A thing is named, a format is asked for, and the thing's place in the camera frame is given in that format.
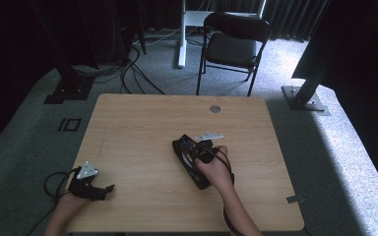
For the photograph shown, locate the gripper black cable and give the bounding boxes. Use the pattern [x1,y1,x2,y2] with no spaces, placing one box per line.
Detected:
[206,147,244,236]
[26,169,82,236]

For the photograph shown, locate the person's right hand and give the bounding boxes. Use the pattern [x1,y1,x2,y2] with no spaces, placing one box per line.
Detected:
[194,145,234,193]

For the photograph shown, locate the black folding chair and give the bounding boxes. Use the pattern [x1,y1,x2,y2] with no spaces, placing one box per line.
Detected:
[195,11,273,97]

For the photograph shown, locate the dark curtain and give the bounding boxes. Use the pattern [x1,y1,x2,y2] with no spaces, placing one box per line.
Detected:
[210,0,330,43]

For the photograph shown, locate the black mesh pencil case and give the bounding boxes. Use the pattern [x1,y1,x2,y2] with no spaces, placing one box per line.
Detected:
[171,133,213,191]

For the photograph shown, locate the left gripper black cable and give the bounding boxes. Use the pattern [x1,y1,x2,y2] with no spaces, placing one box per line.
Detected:
[26,169,82,236]

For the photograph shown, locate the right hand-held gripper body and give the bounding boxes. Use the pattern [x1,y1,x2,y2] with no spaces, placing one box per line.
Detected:
[192,131,225,164]

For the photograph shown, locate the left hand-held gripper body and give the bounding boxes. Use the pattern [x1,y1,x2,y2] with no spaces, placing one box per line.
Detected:
[68,160,99,200]

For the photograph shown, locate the grey tape piece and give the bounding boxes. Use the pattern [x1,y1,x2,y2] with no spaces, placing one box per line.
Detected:
[285,195,305,205]

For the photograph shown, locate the black floor cables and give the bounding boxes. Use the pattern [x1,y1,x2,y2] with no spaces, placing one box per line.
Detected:
[72,19,166,96]

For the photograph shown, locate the black stand with grey base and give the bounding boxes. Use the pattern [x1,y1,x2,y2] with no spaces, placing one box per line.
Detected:
[281,38,332,117]

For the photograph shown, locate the person's left hand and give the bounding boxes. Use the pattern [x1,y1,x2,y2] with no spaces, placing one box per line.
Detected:
[50,192,92,220]

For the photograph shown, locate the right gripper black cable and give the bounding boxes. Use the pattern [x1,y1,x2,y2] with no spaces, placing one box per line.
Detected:
[206,147,244,236]

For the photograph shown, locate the black metal stand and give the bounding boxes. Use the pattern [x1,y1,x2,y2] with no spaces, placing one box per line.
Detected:
[29,0,95,105]

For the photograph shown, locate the white floor cable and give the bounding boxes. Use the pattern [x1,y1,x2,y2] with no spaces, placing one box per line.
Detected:
[133,27,182,47]

